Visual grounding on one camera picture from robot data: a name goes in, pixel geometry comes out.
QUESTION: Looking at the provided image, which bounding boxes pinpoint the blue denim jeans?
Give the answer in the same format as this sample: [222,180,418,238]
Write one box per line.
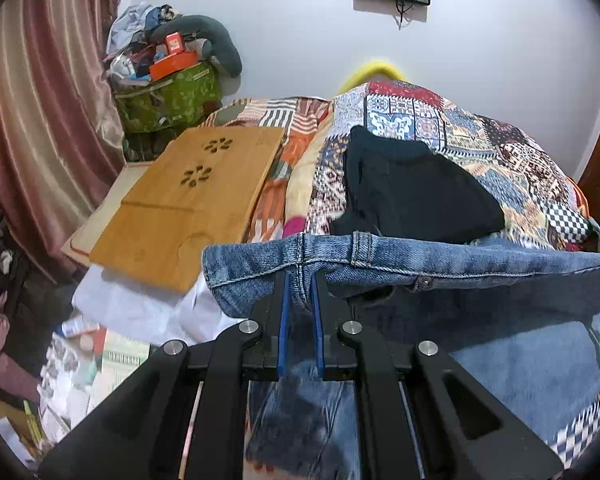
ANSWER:
[201,232,600,479]

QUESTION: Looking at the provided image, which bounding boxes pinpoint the white cloth under board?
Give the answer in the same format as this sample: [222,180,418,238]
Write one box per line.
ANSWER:
[72,264,241,346]

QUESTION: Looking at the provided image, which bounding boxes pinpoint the wooden lap desk board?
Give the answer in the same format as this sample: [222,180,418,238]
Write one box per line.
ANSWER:
[90,127,285,292]

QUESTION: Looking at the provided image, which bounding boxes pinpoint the black folded garment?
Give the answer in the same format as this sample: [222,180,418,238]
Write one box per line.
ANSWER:
[329,126,505,244]

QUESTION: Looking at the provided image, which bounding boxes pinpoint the patchwork patterned bedspread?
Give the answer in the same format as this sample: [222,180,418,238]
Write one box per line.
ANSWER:
[199,79,600,466]

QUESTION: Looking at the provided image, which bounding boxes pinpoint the red striped curtain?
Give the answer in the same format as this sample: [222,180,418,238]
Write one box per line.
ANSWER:
[0,0,123,280]

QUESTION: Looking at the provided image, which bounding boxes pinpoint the green patterned storage bag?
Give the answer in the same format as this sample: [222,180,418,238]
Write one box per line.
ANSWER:
[114,62,222,133]

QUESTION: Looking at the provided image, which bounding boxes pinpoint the yellow round object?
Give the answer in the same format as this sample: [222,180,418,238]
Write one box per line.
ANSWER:
[338,60,406,94]

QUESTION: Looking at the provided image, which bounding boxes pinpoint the orange box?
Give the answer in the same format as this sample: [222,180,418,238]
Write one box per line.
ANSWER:
[149,51,198,81]

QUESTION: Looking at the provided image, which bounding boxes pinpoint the dark teal plush toy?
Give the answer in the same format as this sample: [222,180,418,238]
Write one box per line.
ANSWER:
[148,15,242,78]

